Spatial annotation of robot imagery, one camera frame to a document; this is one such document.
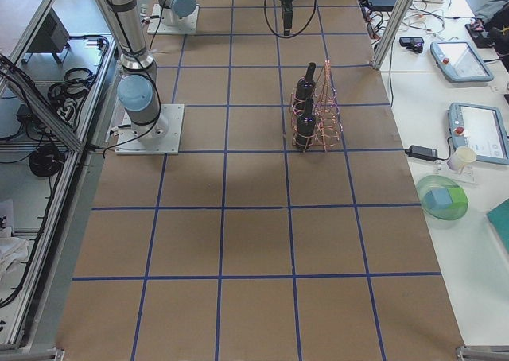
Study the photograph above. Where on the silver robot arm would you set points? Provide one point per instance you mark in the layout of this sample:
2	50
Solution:
137	91
173	11

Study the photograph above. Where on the dark wine bottle in rack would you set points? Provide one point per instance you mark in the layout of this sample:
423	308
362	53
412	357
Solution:
306	85

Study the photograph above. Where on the blue teach pendant far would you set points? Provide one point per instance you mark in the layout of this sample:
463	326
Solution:
460	62

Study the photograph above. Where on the blue teach pendant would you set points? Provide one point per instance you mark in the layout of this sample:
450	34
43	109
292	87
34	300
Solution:
460	62
481	129

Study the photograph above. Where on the black power adapter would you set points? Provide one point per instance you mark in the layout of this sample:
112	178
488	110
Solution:
422	153

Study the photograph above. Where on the blue teach pendant near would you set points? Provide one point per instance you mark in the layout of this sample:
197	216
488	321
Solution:
481	129

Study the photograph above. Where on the paper cup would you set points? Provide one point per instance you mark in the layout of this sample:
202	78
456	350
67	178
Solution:
462	157

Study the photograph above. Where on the blue foam cube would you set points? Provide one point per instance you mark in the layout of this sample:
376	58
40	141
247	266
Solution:
437	199

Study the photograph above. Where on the green plastic bowl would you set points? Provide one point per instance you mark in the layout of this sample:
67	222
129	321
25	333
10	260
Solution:
435	181

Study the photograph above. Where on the green foam cube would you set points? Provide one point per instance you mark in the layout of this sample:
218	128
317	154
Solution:
457	197

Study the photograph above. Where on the copper wire wine rack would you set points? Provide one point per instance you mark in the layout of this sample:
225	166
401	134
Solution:
328	129

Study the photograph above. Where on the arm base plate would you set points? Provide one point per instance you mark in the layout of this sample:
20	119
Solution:
163	138
184	26

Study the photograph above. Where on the aluminium frame post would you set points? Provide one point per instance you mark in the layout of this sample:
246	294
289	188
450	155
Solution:
387	39

